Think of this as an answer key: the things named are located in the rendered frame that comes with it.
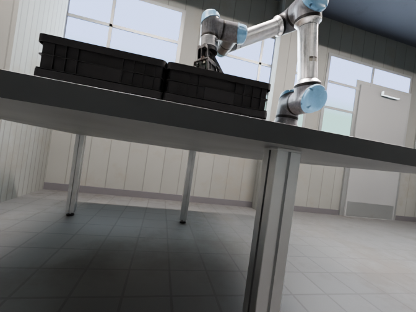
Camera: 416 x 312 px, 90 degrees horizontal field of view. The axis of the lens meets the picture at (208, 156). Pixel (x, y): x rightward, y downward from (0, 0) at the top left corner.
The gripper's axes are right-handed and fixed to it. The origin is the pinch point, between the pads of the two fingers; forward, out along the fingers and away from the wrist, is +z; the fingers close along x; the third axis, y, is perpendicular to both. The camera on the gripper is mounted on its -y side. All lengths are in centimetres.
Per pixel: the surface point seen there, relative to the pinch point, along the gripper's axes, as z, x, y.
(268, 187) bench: 32, 32, 23
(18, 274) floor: 78, -72, 36
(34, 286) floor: 79, -58, 34
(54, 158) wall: 24, -236, -31
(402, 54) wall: -183, 125, -390
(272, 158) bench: 25.4, 33.0, 22.5
